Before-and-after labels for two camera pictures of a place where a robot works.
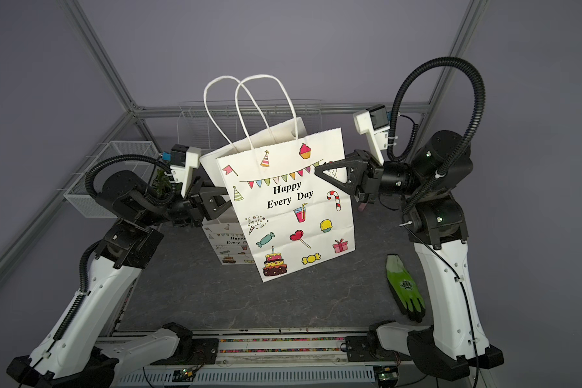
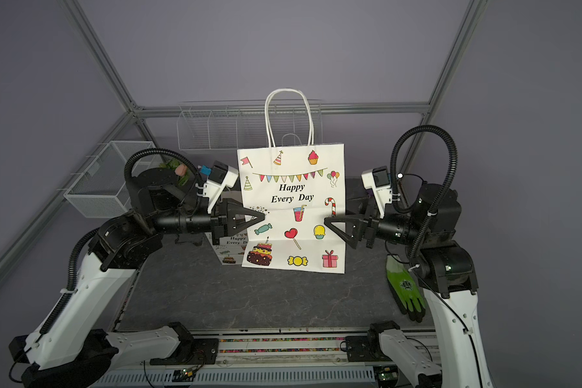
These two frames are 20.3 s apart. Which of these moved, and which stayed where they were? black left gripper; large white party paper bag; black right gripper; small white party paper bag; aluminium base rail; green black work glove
Moved: black left gripper; large white party paper bag; black right gripper
Stayed: green black work glove; aluminium base rail; small white party paper bag
